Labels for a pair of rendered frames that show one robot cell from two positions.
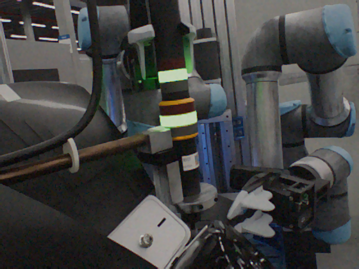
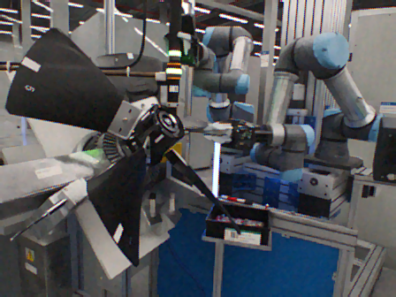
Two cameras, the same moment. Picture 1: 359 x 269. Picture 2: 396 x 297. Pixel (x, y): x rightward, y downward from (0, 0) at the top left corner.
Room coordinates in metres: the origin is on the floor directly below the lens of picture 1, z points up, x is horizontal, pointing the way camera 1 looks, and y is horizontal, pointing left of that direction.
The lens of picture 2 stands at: (-0.31, -0.53, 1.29)
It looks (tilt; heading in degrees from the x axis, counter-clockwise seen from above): 9 degrees down; 32
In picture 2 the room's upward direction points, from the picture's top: 3 degrees clockwise
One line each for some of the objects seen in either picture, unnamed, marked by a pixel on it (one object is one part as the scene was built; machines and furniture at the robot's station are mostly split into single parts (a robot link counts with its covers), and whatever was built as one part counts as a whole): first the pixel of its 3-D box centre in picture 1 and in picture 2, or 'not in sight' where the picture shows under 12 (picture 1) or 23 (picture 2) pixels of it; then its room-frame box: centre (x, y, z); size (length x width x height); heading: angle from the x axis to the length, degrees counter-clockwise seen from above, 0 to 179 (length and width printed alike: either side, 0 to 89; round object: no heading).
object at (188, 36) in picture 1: (185, 50); (185, 44); (0.40, -0.02, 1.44); 0.09 x 0.03 x 0.06; 23
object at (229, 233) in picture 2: not in sight; (239, 223); (0.58, -0.16, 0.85); 0.22 x 0.17 x 0.07; 109
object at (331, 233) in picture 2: not in sight; (236, 210); (0.74, -0.08, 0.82); 0.90 x 0.04 x 0.08; 94
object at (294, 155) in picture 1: (287, 153); (332, 148); (1.10, -0.38, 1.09); 0.15 x 0.15 x 0.10
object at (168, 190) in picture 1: (178, 165); (170, 90); (0.37, 0.00, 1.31); 0.09 x 0.07 x 0.10; 129
